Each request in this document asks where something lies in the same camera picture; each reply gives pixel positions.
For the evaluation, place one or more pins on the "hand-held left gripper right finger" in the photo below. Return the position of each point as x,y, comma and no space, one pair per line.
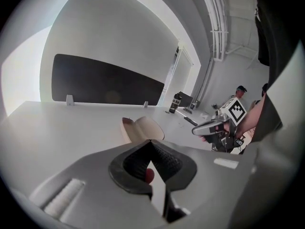
209,175

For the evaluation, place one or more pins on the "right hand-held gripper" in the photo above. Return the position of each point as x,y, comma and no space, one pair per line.
234,112

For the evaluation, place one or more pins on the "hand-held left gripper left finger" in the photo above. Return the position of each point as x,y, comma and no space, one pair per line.
95,187

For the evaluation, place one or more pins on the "person's right forearm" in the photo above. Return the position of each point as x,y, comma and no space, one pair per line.
250,119

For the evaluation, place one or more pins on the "black smartphone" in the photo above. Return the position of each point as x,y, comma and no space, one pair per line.
190,121

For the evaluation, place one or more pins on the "black insulated bottle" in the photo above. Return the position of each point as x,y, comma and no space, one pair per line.
175,103

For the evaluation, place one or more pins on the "white framed window panel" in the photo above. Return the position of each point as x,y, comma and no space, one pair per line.
186,73

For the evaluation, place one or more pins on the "white pipe bundle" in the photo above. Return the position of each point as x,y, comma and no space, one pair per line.
218,25

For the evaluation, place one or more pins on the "long black desk divider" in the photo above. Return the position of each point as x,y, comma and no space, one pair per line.
102,82

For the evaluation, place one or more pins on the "person's black shirt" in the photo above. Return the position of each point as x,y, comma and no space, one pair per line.
278,44

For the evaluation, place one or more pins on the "white divider bracket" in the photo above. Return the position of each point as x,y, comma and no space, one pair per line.
69,100
145,104

